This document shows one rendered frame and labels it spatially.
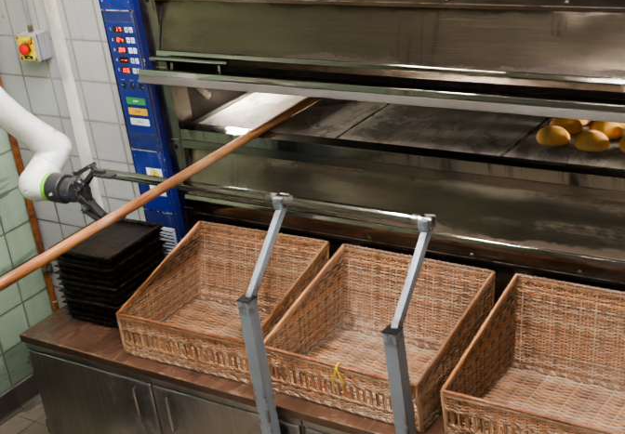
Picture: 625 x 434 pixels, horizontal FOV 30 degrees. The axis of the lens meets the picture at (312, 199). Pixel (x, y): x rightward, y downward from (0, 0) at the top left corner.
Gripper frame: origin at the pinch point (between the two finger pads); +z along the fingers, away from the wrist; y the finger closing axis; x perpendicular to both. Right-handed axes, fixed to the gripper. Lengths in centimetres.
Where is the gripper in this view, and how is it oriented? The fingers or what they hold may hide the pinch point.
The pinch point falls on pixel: (115, 197)
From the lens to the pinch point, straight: 350.4
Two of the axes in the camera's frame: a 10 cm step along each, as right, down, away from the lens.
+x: -5.7, 4.0, -7.2
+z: 8.1, 1.2, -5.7
